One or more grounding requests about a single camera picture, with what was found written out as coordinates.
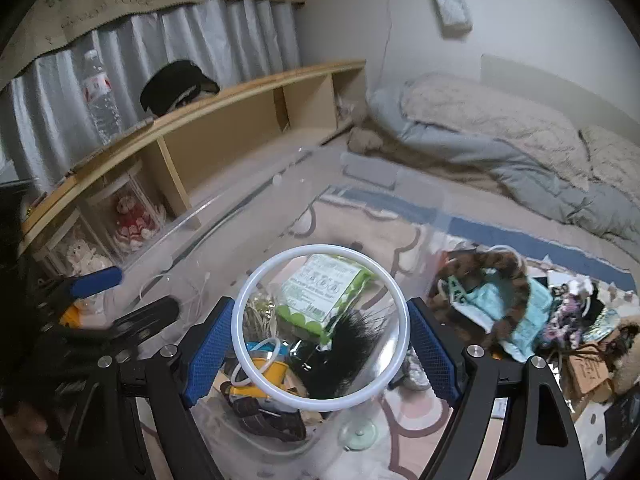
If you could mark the brown embossed cardboard box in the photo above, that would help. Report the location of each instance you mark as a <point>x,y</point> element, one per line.
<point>590,370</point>

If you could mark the multicolour crochet item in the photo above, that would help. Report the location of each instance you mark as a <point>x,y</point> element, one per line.
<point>565,320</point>

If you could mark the yellow plastic tool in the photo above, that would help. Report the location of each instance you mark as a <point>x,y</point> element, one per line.
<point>267,367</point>

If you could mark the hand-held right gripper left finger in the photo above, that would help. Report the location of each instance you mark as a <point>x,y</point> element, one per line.
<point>202,355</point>

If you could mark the grey duvet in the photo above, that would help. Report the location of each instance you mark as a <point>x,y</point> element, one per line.
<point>550,185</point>

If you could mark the beige quilted pillow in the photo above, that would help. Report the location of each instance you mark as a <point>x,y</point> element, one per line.
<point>490,120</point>
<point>615,160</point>

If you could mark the grey headboard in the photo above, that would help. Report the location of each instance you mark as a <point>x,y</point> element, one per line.
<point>525,72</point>

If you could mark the black cap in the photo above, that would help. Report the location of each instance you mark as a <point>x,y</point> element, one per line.
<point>170,85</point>

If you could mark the black feather item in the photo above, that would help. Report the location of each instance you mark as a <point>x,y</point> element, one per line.
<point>345,360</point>

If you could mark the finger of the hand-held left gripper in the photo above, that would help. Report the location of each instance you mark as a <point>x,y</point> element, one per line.
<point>95,281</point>
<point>145,315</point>

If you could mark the doll in clear dome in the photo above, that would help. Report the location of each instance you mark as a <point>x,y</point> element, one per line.
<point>132,220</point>

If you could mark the beige fleece blanket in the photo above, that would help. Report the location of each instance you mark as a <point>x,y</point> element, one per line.
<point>425,165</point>

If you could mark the white plush toy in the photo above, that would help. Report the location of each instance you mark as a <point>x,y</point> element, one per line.
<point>87,257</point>

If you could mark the green snack packet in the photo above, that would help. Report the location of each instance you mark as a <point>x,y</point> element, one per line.
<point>320,300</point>

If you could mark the black product box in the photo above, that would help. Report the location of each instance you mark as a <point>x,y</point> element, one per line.
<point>622,420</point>

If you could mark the white patterned crumpled cloth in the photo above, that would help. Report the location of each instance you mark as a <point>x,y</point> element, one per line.
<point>415,370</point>

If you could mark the green round pouch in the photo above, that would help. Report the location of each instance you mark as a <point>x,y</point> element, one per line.
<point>602,325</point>

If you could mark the brown fur headband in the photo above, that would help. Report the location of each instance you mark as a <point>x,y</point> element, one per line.
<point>515,300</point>

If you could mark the grey-green hanger clip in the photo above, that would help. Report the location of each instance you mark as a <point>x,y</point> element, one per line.
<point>457,290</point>

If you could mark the teal packet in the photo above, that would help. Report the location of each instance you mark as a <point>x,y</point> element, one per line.
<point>535,320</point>

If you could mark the clear plastic storage bin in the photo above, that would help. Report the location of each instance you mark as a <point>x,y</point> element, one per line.
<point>372,170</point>

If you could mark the bed with beige sheet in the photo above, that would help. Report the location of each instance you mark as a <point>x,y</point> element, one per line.
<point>500,215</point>

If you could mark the grey curtain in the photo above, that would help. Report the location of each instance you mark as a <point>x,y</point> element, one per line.
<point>225,40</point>

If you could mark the clear water bottle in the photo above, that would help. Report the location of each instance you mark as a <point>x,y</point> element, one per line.
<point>100,100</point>

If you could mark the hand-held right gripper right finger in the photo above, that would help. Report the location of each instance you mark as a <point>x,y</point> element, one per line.
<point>435,355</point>

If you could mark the brown plush toy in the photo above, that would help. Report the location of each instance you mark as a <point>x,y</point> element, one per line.
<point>630,360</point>

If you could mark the wooden shelf unit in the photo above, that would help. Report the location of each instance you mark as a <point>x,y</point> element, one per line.
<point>225,125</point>

